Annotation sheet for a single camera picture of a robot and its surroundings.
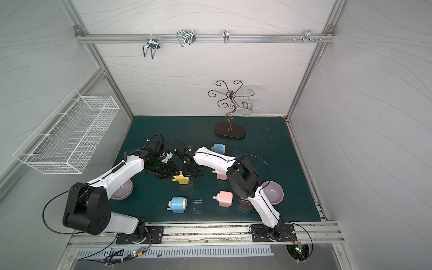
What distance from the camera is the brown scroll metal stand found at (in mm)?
878

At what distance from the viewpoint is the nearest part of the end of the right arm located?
26.3 inches

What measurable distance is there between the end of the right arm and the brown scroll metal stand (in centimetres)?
28
